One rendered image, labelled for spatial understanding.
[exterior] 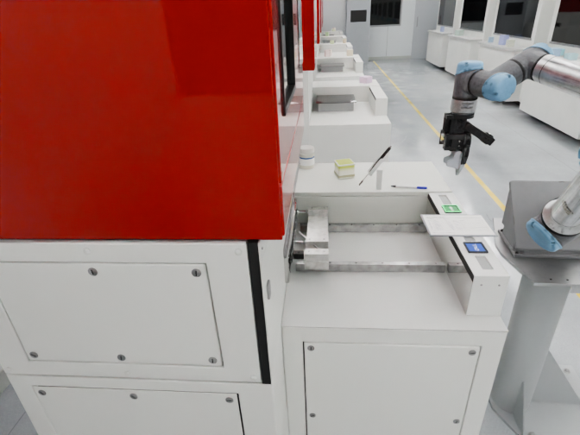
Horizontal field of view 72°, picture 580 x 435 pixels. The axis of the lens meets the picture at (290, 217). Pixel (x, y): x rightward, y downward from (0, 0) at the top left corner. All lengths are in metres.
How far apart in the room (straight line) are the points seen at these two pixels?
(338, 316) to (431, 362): 0.30
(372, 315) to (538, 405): 1.19
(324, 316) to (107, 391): 0.61
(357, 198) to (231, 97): 1.02
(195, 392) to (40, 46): 0.82
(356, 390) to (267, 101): 0.97
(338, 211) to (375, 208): 0.15
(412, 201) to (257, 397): 0.97
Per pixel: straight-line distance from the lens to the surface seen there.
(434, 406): 1.45
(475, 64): 1.36
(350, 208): 1.64
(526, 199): 1.65
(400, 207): 1.67
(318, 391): 1.37
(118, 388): 1.23
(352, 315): 1.22
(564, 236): 1.40
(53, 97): 0.82
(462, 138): 1.41
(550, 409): 2.26
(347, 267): 1.38
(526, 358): 1.94
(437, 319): 1.25
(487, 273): 1.23
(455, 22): 11.92
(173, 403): 1.17
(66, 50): 0.78
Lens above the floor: 1.62
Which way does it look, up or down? 28 degrees down
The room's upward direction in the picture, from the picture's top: 3 degrees counter-clockwise
